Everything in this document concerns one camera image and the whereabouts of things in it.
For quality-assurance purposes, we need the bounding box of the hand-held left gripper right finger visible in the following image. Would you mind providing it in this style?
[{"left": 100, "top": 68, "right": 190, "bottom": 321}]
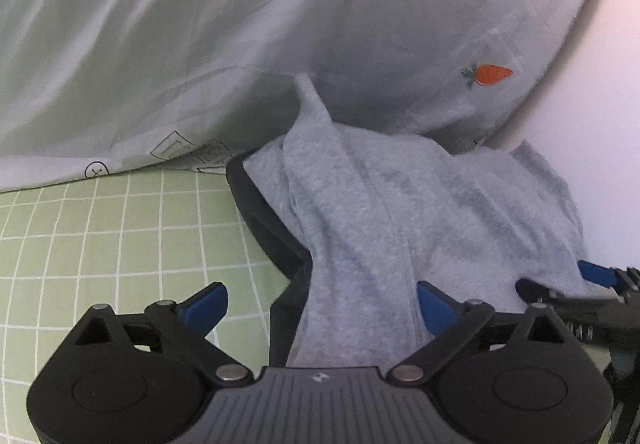
[{"left": 387, "top": 280, "right": 583, "bottom": 382}]

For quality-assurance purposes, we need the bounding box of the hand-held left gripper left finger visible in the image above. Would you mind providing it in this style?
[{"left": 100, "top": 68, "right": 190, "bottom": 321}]
[{"left": 70, "top": 281, "right": 251, "bottom": 382}]

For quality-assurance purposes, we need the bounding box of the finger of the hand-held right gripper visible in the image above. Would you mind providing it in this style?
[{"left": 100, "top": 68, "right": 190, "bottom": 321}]
[
  {"left": 577, "top": 260, "right": 640, "bottom": 294},
  {"left": 515, "top": 277, "right": 569, "bottom": 308}
]

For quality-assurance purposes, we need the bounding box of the grey knit garment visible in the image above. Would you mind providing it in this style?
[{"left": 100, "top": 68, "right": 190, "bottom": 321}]
[{"left": 242, "top": 74, "right": 591, "bottom": 367}]

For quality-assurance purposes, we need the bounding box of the green grid mat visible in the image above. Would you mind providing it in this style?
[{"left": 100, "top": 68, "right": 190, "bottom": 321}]
[{"left": 0, "top": 169, "right": 296, "bottom": 444}]

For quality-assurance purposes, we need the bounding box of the grey carrot print sheet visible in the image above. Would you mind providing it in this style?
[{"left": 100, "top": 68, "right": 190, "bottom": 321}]
[{"left": 0, "top": 0, "right": 608, "bottom": 192}]

